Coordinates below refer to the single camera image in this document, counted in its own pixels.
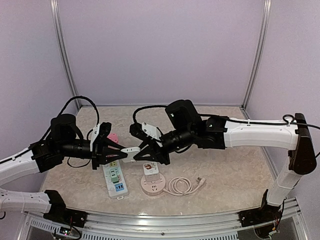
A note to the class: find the pink round socket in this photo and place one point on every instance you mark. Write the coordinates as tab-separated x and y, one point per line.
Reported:
154	187

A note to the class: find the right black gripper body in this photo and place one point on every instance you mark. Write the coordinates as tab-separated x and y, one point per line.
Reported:
163	157

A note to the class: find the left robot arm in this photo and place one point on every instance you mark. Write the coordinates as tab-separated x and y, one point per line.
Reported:
65	140

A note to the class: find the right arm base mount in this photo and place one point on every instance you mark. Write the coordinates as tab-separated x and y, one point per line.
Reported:
255	216

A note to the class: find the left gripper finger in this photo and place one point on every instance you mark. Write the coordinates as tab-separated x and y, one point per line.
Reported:
111	145
111	159

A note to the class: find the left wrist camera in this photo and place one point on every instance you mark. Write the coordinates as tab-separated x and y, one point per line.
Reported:
100	134

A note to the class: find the small circuit board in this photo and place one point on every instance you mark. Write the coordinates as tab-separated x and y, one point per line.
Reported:
64	231

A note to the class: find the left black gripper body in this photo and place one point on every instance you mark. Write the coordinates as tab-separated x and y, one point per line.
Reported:
97	153

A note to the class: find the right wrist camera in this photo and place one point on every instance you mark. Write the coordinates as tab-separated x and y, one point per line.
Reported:
144	131

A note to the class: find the aluminium front rail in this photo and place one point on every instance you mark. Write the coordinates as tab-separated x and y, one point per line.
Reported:
211	226

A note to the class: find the left aluminium frame post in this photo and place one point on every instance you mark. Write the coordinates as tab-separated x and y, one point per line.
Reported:
54	6

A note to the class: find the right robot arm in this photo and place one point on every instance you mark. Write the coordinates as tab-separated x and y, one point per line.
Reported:
209	131

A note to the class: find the pink plug adapter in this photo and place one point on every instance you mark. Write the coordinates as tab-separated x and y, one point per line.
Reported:
113	137

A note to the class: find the aluminium frame post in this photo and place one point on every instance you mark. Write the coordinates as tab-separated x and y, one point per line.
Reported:
258	53
54	6

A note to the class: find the white plug adapter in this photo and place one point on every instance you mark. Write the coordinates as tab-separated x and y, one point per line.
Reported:
130	153

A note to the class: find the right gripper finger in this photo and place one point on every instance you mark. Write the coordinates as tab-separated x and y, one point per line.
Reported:
145	139
145	154

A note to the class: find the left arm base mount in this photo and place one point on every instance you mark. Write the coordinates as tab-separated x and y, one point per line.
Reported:
70	217

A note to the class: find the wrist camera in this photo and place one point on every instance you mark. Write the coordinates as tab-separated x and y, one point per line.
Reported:
144	131
100	134

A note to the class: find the right aluminium frame post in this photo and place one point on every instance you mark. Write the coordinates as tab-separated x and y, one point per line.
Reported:
258	53

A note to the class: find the white cube socket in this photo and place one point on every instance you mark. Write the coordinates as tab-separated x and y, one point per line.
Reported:
151	171

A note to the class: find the white multicolour power strip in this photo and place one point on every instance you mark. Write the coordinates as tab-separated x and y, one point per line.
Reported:
119	190

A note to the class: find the green plug adapter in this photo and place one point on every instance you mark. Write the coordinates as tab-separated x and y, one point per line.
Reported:
114	176

